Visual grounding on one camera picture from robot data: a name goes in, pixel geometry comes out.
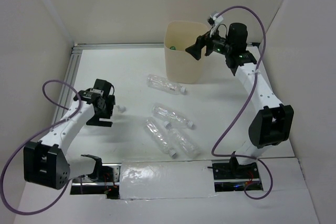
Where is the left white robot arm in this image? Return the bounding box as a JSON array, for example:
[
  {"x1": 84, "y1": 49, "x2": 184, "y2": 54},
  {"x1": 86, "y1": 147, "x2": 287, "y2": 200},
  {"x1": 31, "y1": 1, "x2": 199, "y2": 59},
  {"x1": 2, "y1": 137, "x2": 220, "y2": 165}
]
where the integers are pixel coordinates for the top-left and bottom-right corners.
[{"x1": 23, "y1": 79, "x2": 116, "y2": 189}]

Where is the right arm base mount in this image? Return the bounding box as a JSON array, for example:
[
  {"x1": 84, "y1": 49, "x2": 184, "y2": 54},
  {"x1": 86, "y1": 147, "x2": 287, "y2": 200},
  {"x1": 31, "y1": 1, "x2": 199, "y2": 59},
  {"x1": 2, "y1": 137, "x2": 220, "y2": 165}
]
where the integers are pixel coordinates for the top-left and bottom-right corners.
[{"x1": 207, "y1": 161, "x2": 263, "y2": 193}]

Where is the aluminium frame rail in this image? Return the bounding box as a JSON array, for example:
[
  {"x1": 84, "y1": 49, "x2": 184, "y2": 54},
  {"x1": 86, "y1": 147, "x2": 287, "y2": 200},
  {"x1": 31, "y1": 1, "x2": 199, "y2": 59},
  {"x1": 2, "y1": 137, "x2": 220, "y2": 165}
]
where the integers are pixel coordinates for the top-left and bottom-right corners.
[{"x1": 52, "y1": 42, "x2": 260, "y2": 123}]

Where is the clear bottle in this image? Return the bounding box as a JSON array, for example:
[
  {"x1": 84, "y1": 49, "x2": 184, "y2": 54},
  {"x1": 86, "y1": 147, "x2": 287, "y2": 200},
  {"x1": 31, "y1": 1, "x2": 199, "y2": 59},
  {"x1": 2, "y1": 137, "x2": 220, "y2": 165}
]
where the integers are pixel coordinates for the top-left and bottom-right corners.
[
  {"x1": 146, "y1": 74, "x2": 186, "y2": 94},
  {"x1": 163, "y1": 121, "x2": 201, "y2": 159},
  {"x1": 151, "y1": 103, "x2": 194, "y2": 129},
  {"x1": 144, "y1": 118, "x2": 177, "y2": 159},
  {"x1": 114, "y1": 105, "x2": 126, "y2": 113}
]

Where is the beige plastic bin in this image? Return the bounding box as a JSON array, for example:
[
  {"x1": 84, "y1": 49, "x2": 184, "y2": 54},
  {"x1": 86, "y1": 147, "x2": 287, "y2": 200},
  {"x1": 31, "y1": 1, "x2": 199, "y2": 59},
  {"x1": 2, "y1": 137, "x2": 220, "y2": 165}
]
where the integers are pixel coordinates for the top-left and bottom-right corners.
[{"x1": 164, "y1": 21, "x2": 208, "y2": 84}]

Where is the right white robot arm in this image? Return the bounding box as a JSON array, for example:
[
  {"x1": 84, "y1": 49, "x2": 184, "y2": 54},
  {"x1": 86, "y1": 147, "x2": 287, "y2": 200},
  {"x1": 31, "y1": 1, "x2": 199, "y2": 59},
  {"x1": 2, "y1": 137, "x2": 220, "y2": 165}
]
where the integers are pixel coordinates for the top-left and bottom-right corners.
[{"x1": 185, "y1": 23, "x2": 294, "y2": 178}]

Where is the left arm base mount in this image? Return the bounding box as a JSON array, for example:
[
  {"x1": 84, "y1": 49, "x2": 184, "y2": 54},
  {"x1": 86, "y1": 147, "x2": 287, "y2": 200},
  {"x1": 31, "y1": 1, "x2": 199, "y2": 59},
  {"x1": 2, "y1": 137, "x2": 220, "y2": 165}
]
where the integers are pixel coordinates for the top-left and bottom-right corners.
[{"x1": 70, "y1": 163, "x2": 121, "y2": 199}]

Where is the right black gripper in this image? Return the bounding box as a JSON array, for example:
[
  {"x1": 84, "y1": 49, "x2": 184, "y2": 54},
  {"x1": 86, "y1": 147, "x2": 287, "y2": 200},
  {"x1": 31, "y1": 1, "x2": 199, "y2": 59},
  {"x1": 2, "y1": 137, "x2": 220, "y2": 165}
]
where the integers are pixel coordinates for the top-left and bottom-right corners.
[{"x1": 185, "y1": 25, "x2": 233, "y2": 60}]

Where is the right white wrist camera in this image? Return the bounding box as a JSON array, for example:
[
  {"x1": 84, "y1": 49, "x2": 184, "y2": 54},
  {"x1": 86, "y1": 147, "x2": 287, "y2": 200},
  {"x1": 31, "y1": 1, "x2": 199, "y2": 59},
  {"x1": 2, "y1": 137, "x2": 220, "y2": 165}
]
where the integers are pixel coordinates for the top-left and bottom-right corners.
[{"x1": 207, "y1": 12, "x2": 224, "y2": 34}]

